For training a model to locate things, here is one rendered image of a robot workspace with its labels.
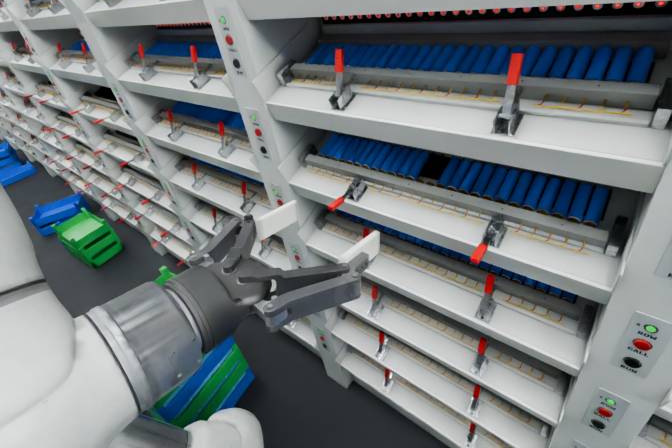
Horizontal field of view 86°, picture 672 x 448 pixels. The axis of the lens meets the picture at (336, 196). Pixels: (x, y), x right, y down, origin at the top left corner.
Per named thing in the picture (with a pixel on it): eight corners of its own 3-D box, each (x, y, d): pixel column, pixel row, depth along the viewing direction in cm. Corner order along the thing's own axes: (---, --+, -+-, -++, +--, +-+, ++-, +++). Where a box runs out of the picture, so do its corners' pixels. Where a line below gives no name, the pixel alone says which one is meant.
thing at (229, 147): (269, 184, 91) (239, 146, 81) (154, 143, 126) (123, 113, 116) (314, 128, 98) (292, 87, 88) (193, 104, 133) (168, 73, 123)
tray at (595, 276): (607, 305, 50) (622, 275, 43) (295, 194, 85) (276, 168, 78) (639, 194, 57) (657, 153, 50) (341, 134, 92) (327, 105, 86)
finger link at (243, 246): (240, 297, 38) (226, 298, 38) (257, 239, 48) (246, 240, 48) (234, 267, 36) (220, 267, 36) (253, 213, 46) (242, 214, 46)
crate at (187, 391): (169, 423, 110) (157, 411, 106) (131, 394, 120) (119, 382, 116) (236, 342, 130) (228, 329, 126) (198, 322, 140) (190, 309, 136)
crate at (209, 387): (179, 435, 115) (169, 423, 110) (142, 405, 125) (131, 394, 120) (242, 354, 135) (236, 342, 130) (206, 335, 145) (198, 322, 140)
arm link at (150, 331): (153, 436, 28) (220, 382, 32) (119, 351, 24) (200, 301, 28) (106, 372, 33) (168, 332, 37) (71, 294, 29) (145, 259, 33)
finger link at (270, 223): (260, 241, 47) (257, 239, 47) (299, 219, 51) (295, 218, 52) (258, 221, 45) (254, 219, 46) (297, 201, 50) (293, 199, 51)
